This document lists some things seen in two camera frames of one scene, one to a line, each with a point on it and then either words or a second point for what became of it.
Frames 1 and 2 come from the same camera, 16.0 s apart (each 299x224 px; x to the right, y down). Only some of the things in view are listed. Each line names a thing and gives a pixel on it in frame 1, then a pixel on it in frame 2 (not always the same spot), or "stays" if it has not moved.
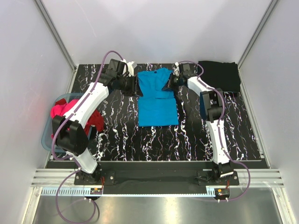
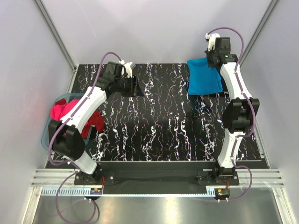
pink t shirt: x=60 y=109 stays
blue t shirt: x=156 y=107 to x=202 y=79
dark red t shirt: x=95 y=119 stays
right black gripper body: x=170 y=84 to x=210 y=55
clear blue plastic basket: x=47 y=141 stays
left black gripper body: x=133 y=84 stays
